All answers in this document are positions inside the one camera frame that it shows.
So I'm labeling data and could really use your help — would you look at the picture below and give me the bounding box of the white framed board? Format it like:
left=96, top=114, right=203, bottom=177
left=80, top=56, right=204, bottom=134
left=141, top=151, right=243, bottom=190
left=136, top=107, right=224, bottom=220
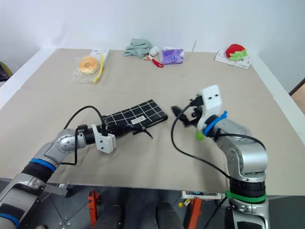
left=181, top=190, right=224, bottom=200

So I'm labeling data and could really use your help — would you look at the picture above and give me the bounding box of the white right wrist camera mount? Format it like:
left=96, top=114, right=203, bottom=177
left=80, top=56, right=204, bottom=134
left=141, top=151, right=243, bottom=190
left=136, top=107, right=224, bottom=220
left=196, top=84, right=223, bottom=131

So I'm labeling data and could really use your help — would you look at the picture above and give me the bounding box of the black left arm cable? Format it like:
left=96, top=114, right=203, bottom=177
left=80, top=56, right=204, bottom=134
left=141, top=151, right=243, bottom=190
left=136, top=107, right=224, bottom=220
left=61, top=105, right=108, bottom=166

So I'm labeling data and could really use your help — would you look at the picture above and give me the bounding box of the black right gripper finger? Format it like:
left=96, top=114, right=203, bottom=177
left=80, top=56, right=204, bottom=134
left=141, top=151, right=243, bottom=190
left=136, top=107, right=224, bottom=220
left=182, top=114, right=199, bottom=129
left=171, top=105, right=189, bottom=121

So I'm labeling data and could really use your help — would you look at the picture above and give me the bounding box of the blue cable tie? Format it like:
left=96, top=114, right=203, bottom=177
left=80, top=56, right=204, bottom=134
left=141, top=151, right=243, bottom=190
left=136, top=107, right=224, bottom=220
left=203, top=110, right=229, bottom=137

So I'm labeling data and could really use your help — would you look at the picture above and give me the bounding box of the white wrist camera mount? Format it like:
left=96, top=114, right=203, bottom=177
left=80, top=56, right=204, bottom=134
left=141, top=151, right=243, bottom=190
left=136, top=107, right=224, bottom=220
left=196, top=84, right=223, bottom=131
left=91, top=124, right=117, bottom=154

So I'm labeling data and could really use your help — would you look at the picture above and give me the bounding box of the olive green object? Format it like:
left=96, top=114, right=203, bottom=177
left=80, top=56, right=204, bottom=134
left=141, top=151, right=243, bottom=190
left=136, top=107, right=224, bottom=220
left=0, top=61, right=13, bottom=83

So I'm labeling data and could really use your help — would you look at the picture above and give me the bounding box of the orange metal stand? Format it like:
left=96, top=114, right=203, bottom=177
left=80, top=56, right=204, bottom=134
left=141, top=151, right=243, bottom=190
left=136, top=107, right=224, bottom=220
left=184, top=197, right=203, bottom=229
left=87, top=190, right=100, bottom=229

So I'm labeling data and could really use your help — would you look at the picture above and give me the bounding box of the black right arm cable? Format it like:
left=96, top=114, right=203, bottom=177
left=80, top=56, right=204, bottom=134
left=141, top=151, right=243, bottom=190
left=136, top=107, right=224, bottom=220
left=171, top=99, right=267, bottom=180

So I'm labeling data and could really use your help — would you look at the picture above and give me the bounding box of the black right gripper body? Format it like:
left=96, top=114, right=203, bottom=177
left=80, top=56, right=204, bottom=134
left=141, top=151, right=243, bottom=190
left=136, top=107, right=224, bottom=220
left=189, top=95, right=204, bottom=126

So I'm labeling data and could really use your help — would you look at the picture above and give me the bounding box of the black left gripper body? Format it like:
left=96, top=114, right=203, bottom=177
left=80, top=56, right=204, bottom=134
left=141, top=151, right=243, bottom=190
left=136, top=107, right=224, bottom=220
left=106, top=123, right=132, bottom=139

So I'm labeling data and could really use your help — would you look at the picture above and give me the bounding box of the grey metal bracket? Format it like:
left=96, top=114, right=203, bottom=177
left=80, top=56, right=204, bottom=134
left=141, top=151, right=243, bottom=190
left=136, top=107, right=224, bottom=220
left=42, top=183, right=73, bottom=198

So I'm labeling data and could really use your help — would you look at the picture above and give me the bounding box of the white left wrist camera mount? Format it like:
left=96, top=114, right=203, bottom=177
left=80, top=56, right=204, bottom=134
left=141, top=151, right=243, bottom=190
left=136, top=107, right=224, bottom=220
left=91, top=124, right=117, bottom=154

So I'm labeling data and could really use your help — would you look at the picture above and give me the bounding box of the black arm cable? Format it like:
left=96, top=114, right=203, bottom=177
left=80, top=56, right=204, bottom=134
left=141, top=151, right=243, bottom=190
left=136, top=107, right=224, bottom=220
left=61, top=105, right=108, bottom=166
left=171, top=99, right=267, bottom=180

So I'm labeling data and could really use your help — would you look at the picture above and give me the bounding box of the red plush strawberry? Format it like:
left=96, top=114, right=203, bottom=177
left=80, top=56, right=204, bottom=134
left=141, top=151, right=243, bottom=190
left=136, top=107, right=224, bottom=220
left=225, top=43, right=248, bottom=62

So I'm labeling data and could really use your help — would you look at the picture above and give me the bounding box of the purple tissue pack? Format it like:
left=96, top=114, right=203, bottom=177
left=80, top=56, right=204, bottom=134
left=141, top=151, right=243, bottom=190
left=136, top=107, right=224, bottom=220
left=159, top=47, right=185, bottom=66

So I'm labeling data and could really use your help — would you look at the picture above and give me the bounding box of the black white grid pouch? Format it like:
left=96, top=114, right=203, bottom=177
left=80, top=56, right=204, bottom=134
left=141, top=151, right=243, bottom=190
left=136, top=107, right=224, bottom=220
left=102, top=99, right=169, bottom=139

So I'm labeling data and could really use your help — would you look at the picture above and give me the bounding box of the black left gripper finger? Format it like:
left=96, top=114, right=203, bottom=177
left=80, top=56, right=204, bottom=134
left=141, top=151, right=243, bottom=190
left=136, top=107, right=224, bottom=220
left=128, top=125, right=146, bottom=135

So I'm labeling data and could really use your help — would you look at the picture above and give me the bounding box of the white printed booklet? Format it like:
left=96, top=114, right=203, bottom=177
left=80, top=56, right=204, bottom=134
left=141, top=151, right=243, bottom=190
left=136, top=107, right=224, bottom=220
left=214, top=49, right=252, bottom=70

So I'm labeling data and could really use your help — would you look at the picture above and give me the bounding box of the donut in clear plastic bag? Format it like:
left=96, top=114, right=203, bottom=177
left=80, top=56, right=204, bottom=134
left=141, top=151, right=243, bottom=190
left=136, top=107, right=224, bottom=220
left=72, top=54, right=106, bottom=84

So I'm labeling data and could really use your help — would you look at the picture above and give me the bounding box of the white flat box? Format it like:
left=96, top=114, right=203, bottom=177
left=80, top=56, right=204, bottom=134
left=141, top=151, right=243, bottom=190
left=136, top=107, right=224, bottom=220
left=90, top=48, right=111, bottom=65

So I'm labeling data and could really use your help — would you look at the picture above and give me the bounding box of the pale green cloth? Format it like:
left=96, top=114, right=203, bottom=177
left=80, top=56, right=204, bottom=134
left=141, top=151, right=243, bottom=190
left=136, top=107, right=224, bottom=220
left=123, top=38, right=153, bottom=59

